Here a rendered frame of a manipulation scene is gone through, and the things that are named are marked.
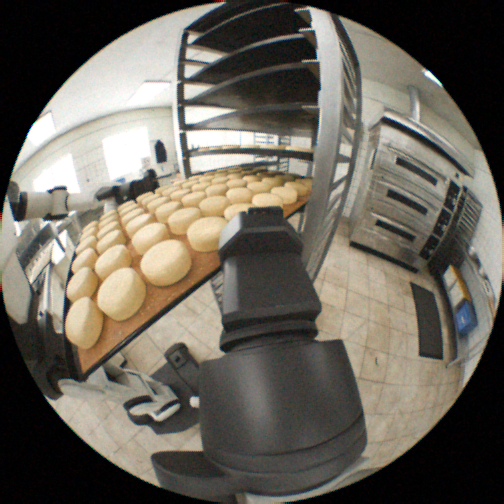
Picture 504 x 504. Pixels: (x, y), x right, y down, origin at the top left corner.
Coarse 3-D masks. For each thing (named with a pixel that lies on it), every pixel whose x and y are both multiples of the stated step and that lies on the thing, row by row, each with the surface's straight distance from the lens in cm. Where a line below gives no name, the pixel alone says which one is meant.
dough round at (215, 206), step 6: (210, 198) 26; (216, 198) 25; (222, 198) 25; (204, 204) 24; (210, 204) 23; (216, 204) 23; (222, 204) 23; (228, 204) 23; (204, 210) 23; (210, 210) 22; (216, 210) 22; (222, 210) 23; (204, 216) 24; (210, 216) 23; (216, 216) 23
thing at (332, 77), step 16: (320, 16) 39; (320, 32) 34; (320, 48) 31; (336, 48) 31; (320, 64) 29; (336, 64) 29; (336, 80) 27; (336, 96) 26; (320, 112) 26; (336, 112) 25; (320, 128) 25; (336, 128) 25; (320, 144) 25; (336, 144) 24; (320, 160) 25; (336, 160) 25; (320, 176) 25; (320, 192) 25; (320, 208) 26; (304, 224) 28; (320, 224) 27; (304, 240) 29; (304, 256) 31
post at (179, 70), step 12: (180, 36) 75; (180, 48) 69; (180, 72) 63; (180, 84) 61; (180, 96) 59; (180, 108) 57; (180, 120) 56; (180, 144) 55; (180, 156) 55; (180, 168) 57; (216, 300) 102
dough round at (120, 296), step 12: (120, 276) 16; (132, 276) 15; (108, 288) 16; (120, 288) 15; (132, 288) 14; (144, 288) 15; (108, 300) 15; (120, 300) 14; (132, 300) 14; (108, 312) 15; (120, 312) 14; (132, 312) 15
